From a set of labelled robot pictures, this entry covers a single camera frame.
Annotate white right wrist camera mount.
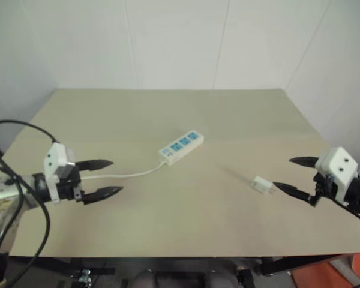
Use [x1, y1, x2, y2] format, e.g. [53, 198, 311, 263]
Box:
[314, 146, 358, 208]

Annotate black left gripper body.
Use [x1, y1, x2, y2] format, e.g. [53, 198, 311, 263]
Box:
[55, 167, 85, 203]

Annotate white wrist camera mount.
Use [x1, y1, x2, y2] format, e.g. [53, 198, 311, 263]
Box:
[43, 143, 76, 204]
[314, 146, 358, 208]

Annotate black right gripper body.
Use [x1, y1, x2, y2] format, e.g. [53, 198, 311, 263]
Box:
[307, 171, 339, 208]

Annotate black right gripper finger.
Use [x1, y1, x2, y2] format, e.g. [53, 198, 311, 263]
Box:
[289, 156, 320, 169]
[272, 181, 312, 201]

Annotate white power strip with cord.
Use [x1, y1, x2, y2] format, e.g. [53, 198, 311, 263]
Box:
[158, 129, 205, 166]

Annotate white plug adapter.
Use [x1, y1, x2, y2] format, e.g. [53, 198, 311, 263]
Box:
[251, 176, 277, 196]

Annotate white cable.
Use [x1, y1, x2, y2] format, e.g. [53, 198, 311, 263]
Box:
[79, 160, 167, 181]

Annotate orange object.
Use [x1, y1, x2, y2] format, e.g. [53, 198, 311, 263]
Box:
[290, 251, 360, 288]

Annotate black table frame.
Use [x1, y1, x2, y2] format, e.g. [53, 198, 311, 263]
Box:
[5, 253, 359, 288]

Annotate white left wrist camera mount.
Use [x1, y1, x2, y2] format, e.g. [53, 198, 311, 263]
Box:
[43, 143, 76, 204]

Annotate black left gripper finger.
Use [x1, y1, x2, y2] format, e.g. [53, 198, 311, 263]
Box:
[75, 159, 114, 172]
[81, 185, 124, 206]

